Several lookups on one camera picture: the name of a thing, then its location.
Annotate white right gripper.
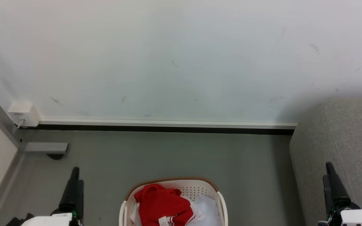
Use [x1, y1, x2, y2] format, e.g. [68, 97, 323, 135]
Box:
[317, 162, 362, 226]

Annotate white wall power adapter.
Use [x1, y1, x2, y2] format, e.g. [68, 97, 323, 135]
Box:
[8, 102, 41, 127]

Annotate white cloth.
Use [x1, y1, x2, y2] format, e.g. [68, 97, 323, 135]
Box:
[186, 195, 223, 226]

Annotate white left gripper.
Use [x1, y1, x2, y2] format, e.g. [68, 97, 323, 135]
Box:
[21, 167, 85, 226]

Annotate grey fabric sofa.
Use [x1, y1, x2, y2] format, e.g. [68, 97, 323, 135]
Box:
[289, 99, 362, 226]

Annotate white perforated laundry basket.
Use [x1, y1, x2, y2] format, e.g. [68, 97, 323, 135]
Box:
[119, 177, 228, 226]

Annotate red garment with white trim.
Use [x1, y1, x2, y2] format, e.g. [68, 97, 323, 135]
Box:
[134, 184, 205, 226]

